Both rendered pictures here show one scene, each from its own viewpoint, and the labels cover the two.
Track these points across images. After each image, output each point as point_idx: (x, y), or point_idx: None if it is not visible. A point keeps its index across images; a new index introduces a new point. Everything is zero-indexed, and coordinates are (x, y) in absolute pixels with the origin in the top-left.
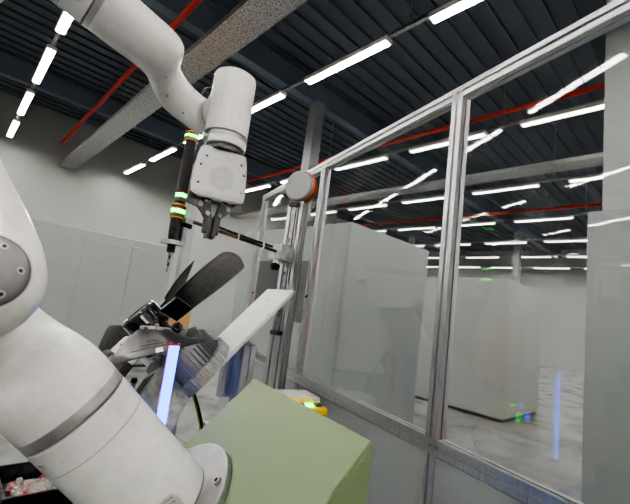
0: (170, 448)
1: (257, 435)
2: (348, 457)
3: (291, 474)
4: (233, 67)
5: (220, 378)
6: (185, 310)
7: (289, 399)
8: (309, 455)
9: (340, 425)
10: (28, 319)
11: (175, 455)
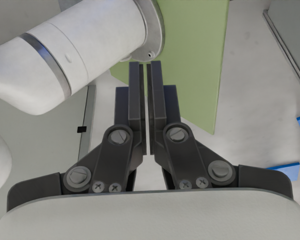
0: (117, 61)
1: (185, 53)
2: (201, 125)
3: (182, 96)
4: None
5: None
6: None
7: (218, 65)
8: (193, 104)
9: (214, 118)
10: None
11: (121, 58)
